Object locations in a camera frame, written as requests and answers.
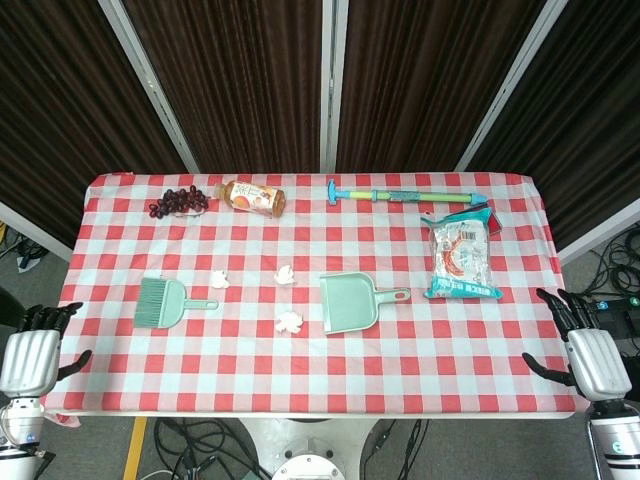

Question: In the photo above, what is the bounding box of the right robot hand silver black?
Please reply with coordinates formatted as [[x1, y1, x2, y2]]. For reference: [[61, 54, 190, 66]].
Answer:
[[522, 287, 634, 404]]

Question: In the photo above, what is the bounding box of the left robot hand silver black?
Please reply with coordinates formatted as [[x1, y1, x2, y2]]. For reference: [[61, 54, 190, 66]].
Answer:
[[0, 301, 94, 399]]

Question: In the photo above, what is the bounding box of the green hand brush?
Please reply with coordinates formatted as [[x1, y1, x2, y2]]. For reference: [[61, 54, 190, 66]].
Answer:
[[132, 277, 220, 330]]

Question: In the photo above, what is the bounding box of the green plastic dustpan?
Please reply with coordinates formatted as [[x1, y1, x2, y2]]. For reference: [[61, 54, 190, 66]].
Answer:
[[319, 272, 412, 336]]

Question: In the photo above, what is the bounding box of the orange tea drink bottle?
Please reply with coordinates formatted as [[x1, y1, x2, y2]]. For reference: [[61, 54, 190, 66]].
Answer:
[[214, 180, 287, 219]]

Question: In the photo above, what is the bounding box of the black power strip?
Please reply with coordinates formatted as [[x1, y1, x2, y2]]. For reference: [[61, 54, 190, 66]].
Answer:
[[588, 295, 640, 322]]

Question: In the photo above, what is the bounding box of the teal white snack bag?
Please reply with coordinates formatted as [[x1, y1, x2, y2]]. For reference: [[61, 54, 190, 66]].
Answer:
[[419, 207, 504, 301]]

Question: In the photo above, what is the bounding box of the dark red grape bunch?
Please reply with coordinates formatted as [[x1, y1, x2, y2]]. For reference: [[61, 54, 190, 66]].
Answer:
[[146, 184, 211, 220]]

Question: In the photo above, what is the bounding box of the dark corrugated partition panel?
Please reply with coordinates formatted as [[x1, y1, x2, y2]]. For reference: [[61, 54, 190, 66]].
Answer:
[[337, 0, 547, 174], [123, 0, 326, 174], [468, 0, 640, 251], [0, 0, 187, 247]]

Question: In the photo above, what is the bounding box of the blue green water pump toy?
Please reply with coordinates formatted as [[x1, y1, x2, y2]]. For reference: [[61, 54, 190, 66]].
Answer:
[[326, 178, 489, 207]]

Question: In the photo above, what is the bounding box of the red white checkered tablecloth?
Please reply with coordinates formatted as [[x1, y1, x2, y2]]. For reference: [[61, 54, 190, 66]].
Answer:
[[39, 172, 594, 420]]

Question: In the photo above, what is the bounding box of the black cable bundle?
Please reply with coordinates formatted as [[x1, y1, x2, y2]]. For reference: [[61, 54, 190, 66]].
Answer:
[[589, 224, 640, 299], [0, 223, 50, 272], [152, 417, 266, 480]]

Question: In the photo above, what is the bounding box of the white metal partition post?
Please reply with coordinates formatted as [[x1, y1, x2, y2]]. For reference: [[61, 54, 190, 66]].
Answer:
[[453, 0, 572, 174], [318, 0, 350, 174], [98, 0, 202, 175]]

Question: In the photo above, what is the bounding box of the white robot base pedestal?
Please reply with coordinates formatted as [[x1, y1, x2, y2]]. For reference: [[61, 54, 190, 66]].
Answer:
[[239, 417, 384, 480]]

